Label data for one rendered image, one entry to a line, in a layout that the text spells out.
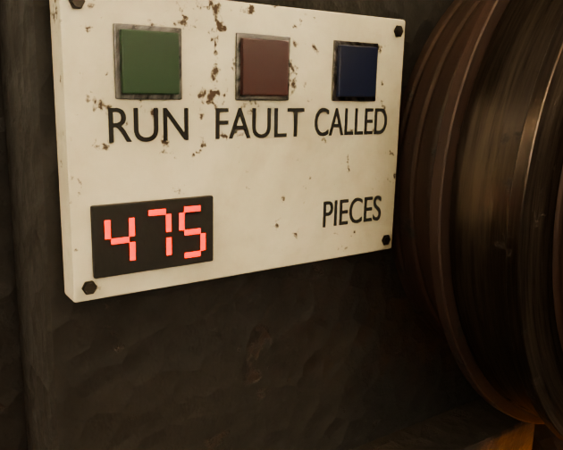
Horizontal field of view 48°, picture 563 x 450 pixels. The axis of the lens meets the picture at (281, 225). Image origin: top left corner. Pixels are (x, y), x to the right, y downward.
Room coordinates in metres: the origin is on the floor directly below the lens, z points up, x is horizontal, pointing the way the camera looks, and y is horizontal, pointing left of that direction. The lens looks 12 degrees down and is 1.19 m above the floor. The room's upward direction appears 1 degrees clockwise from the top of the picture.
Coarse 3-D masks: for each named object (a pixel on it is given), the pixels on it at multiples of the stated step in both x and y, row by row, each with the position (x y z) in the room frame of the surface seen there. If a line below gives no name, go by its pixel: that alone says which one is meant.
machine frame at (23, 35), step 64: (0, 0) 0.42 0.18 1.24; (256, 0) 0.45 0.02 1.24; (320, 0) 0.48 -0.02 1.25; (384, 0) 0.52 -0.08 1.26; (448, 0) 0.56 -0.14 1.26; (0, 64) 0.43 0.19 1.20; (0, 128) 0.43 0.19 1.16; (0, 192) 0.43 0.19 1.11; (0, 256) 0.43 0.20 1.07; (384, 256) 0.53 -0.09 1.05; (0, 320) 0.43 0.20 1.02; (64, 320) 0.37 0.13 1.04; (128, 320) 0.39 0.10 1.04; (192, 320) 0.42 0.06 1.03; (256, 320) 0.45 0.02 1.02; (320, 320) 0.49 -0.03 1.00; (384, 320) 0.53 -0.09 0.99; (0, 384) 0.42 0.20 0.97; (64, 384) 0.37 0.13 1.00; (128, 384) 0.39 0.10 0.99; (192, 384) 0.42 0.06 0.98; (256, 384) 0.45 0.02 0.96; (320, 384) 0.49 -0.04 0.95; (384, 384) 0.53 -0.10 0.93; (448, 384) 0.58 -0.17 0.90; (0, 448) 0.42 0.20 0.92; (64, 448) 0.37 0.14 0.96; (128, 448) 0.39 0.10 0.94; (192, 448) 0.42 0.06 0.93; (256, 448) 0.45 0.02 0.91; (320, 448) 0.49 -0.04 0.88; (384, 448) 0.51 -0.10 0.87; (448, 448) 0.52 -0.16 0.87; (512, 448) 0.56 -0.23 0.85
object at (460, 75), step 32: (480, 0) 0.54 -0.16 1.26; (448, 32) 0.53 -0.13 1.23; (480, 32) 0.45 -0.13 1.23; (416, 64) 0.54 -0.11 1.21; (448, 64) 0.51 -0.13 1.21; (480, 64) 0.45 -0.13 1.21; (416, 96) 0.52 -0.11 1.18; (448, 96) 0.50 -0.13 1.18; (416, 128) 0.51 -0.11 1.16; (448, 128) 0.44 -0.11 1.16; (416, 160) 0.50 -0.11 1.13; (448, 160) 0.44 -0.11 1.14; (416, 192) 0.50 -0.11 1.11; (448, 192) 0.44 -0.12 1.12; (416, 224) 0.50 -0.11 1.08; (448, 224) 0.44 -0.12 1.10; (416, 256) 0.51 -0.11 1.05; (448, 256) 0.44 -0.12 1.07; (416, 288) 0.53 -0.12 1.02; (448, 288) 0.44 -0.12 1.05; (448, 320) 0.45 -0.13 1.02; (480, 384) 0.47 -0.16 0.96; (512, 416) 0.50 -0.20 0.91
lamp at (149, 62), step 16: (128, 32) 0.37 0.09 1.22; (144, 32) 0.38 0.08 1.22; (160, 32) 0.38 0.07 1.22; (176, 32) 0.39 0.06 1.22; (128, 48) 0.37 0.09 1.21; (144, 48) 0.38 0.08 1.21; (160, 48) 0.38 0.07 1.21; (176, 48) 0.39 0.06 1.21; (128, 64) 0.37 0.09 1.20; (144, 64) 0.38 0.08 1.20; (160, 64) 0.38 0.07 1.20; (176, 64) 0.39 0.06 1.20; (128, 80) 0.37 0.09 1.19; (144, 80) 0.38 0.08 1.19; (160, 80) 0.38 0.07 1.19; (176, 80) 0.39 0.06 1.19
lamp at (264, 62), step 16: (240, 48) 0.42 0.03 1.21; (256, 48) 0.42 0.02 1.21; (272, 48) 0.43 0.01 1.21; (288, 48) 0.44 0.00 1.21; (240, 64) 0.42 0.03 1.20; (256, 64) 0.42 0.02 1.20; (272, 64) 0.43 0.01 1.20; (288, 64) 0.44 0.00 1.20; (240, 80) 0.42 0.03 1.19; (256, 80) 0.42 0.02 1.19; (272, 80) 0.43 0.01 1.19
